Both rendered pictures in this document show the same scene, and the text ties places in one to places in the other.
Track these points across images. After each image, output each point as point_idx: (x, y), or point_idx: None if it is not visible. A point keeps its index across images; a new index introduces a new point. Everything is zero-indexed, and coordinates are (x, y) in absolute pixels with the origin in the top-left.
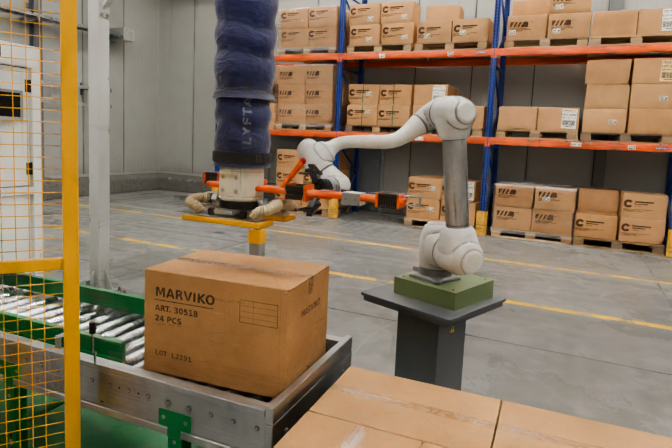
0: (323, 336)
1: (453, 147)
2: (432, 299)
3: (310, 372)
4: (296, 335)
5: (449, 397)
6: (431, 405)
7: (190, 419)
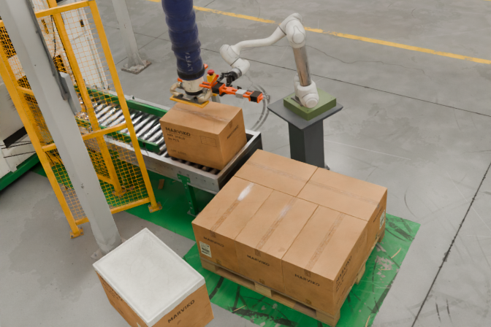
0: (243, 137)
1: (296, 51)
2: (299, 113)
3: (235, 158)
4: (226, 147)
5: (295, 166)
6: (285, 171)
7: (189, 178)
